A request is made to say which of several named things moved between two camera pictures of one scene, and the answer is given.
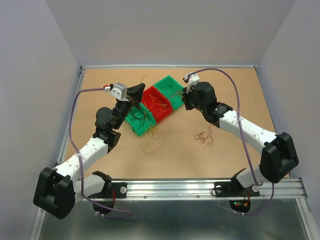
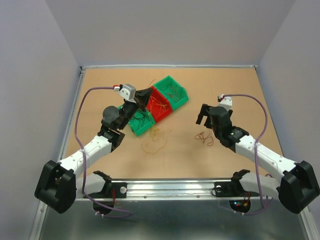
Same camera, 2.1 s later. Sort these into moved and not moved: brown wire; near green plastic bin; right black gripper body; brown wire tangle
Moved: right black gripper body
Not moved: near green plastic bin; brown wire tangle; brown wire
